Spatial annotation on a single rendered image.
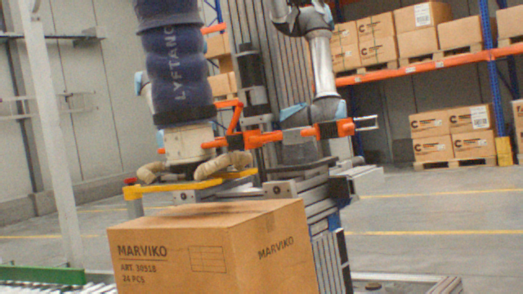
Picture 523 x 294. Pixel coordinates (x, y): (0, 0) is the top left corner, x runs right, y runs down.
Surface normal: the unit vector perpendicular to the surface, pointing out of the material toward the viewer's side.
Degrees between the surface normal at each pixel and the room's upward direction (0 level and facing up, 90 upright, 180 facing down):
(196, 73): 109
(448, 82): 90
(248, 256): 90
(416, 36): 87
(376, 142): 90
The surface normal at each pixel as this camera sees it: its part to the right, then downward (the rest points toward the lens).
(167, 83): -0.19, -0.14
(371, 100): -0.59, 0.14
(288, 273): 0.77, -0.10
